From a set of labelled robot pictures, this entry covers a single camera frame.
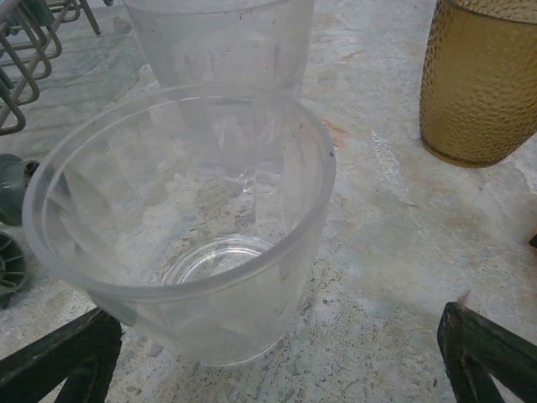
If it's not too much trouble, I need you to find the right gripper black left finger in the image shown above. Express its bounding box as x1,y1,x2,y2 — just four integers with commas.
0,307,123,403

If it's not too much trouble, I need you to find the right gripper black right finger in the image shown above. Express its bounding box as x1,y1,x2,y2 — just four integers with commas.
436,301,537,403

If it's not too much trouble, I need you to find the grey wire dish rack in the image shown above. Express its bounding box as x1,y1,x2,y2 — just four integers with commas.
0,0,104,310

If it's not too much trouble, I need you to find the clear plastic cup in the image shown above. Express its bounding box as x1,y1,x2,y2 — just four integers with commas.
122,0,315,100
21,82,338,367

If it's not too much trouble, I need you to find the amber textured plastic cup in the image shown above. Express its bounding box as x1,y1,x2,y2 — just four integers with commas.
419,0,537,170

